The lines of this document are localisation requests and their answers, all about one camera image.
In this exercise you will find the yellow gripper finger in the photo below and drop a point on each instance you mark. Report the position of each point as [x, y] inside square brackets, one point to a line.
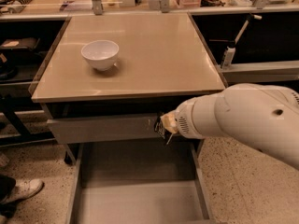
[169, 122]

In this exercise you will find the black rxbar chocolate bar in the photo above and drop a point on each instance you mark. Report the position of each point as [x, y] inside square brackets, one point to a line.
[160, 129]

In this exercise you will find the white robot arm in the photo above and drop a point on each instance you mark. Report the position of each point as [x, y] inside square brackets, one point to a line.
[264, 117]

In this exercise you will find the open grey middle drawer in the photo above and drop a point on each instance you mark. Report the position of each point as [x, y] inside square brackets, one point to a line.
[139, 182]

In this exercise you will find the grey drawer cabinet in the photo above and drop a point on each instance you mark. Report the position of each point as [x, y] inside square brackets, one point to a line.
[161, 62]

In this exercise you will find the grey top drawer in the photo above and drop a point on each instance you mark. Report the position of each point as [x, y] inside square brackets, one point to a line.
[103, 128]

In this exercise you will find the white bottle with black cap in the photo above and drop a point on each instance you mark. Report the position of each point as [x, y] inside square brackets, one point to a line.
[228, 56]

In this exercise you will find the white ceramic bowl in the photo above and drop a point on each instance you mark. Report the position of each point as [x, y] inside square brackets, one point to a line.
[100, 54]

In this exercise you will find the white rod tool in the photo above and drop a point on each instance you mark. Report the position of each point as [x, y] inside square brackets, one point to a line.
[249, 18]

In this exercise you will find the black box on left shelf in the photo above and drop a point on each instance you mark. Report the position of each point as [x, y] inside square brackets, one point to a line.
[22, 43]

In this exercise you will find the white sneaker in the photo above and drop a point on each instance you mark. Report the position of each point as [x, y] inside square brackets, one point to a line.
[12, 191]

